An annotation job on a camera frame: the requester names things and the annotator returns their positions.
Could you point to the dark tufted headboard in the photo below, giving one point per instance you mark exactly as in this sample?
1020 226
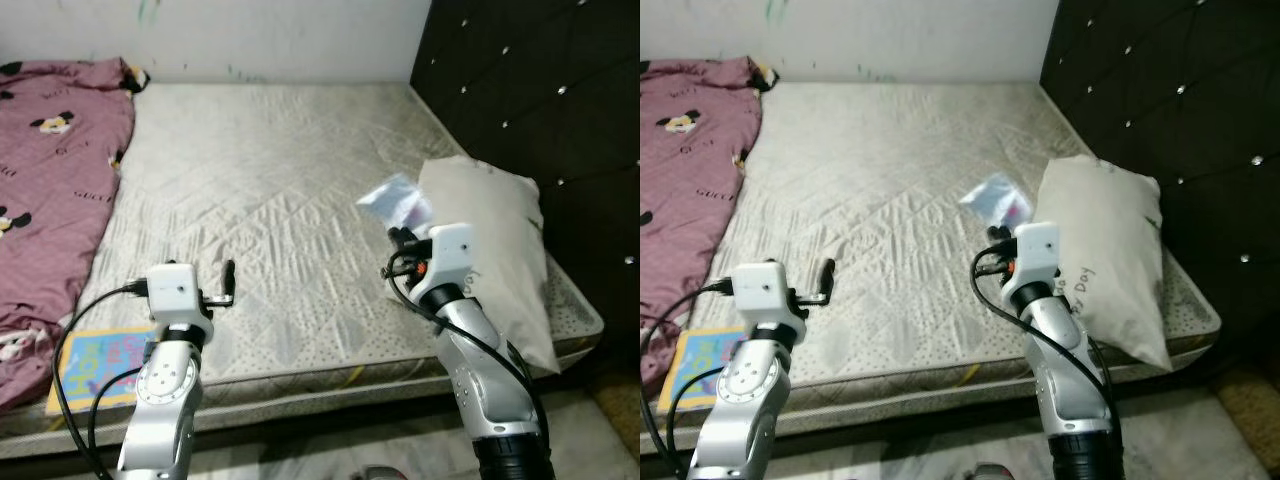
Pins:
1180 80
530 80

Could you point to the silver right robot leg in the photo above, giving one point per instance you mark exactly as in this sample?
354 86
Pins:
986 472
376 473

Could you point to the pink cartoon print blanket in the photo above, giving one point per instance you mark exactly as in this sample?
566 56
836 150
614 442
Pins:
690 200
50 200

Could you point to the white quilted mattress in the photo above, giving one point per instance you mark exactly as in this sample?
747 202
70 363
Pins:
900 180
280 180

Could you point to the colourful picture book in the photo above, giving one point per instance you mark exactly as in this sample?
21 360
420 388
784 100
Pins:
690 365
90 365

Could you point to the white printed pillow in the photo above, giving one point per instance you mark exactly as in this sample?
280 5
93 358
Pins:
490 230
1110 230

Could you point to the clear plastic bag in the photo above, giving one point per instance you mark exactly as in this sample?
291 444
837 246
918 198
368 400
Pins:
395 200
995 200

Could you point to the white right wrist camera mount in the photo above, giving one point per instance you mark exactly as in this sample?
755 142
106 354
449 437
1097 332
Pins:
450 250
1037 248

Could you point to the brown floor mat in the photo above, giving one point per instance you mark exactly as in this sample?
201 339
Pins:
618 410
1250 410

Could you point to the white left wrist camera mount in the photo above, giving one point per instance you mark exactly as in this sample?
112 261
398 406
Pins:
765 290
175 290

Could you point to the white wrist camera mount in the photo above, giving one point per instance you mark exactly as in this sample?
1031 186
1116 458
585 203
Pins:
450 250
765 290
175 290
1037 248

